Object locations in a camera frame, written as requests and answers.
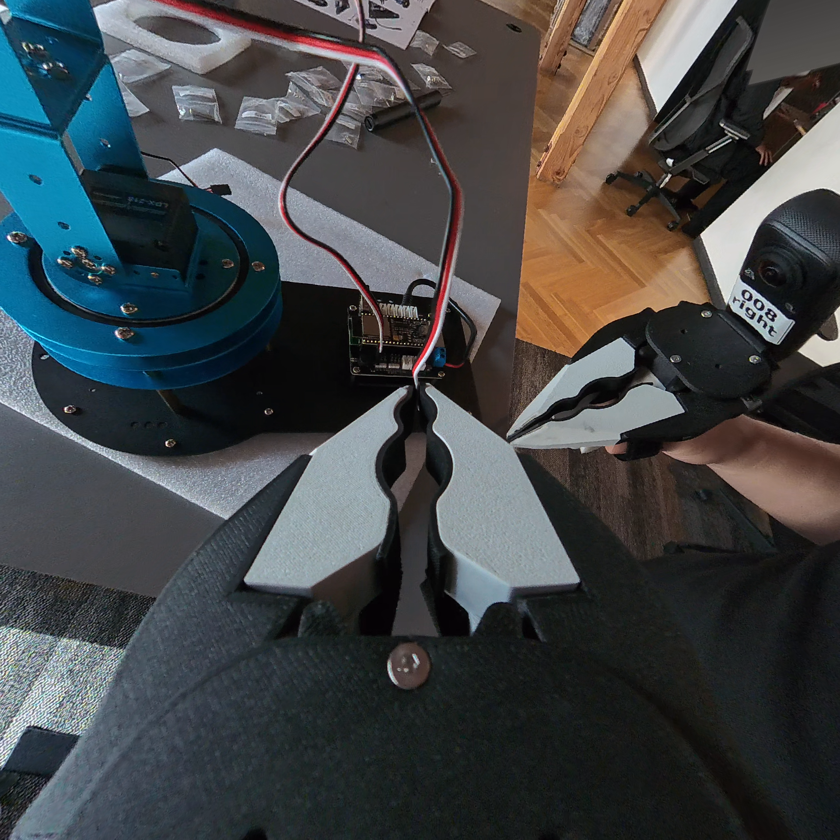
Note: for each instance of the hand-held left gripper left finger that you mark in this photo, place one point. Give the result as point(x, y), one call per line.
point(321, 525)

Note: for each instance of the grey office chair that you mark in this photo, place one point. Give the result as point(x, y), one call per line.
point(702, 111)

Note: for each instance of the black cylindrical tool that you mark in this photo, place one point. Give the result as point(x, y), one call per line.
point(407, 110)

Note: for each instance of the person's right hand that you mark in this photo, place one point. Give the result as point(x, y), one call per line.
point(695, 446)

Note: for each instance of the wooden post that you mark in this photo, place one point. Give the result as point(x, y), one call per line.
point(561, 33)
point(604, 85)

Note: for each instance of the control circuit board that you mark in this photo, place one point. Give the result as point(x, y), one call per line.
point(394, 328)

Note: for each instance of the dark desk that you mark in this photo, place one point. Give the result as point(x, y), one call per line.
point(492, 197)

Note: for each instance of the pile of small plastic bags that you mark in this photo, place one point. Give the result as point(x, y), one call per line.
point(259, 115)

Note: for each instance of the black round base plate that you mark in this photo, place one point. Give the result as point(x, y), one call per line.
point(295, 367)

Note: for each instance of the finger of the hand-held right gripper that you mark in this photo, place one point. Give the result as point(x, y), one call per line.
point(597, 367)
point(610, 423)

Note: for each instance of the person's right forearm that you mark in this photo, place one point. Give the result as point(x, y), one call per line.
point(787, 472)

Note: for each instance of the blue toy robot arm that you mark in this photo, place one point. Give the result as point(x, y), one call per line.
point(197, 308)

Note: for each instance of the printed instruction sheet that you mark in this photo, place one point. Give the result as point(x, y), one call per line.
point(407, 19)

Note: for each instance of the white foam sheet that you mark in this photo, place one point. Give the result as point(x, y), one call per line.
point(394, 243)

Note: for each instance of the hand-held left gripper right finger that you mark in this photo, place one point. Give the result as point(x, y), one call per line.
point(505, 525)

